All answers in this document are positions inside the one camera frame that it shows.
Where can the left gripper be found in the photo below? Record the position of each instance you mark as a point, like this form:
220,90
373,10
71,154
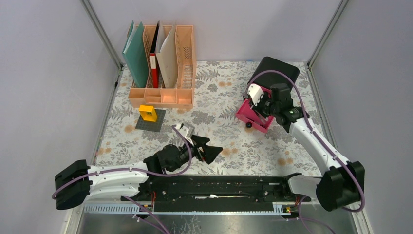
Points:
210,152

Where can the black pink drawer box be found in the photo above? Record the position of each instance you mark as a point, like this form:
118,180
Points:
270,71

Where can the beige kraft notebook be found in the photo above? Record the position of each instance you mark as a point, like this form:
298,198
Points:
165,52

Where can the red binder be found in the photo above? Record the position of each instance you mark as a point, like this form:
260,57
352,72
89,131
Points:
153,60

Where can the teal folder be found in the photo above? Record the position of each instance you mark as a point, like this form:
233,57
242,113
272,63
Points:
134,55

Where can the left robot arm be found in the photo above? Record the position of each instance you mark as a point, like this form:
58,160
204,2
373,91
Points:
80,182

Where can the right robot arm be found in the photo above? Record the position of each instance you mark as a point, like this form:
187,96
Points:
342,181

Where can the grey baseplate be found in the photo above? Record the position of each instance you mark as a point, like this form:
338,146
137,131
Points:
151,126

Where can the orange plastic file organizer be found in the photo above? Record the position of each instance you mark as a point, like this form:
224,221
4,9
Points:
182,96

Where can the floral table mat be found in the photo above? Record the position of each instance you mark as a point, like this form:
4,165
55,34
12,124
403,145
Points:
218,95

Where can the yellow block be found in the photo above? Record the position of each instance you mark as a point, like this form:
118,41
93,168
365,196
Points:
148,113

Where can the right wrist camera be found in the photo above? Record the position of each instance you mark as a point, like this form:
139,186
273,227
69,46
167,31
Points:
255,92

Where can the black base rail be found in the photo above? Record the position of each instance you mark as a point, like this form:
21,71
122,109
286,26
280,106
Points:
215,193

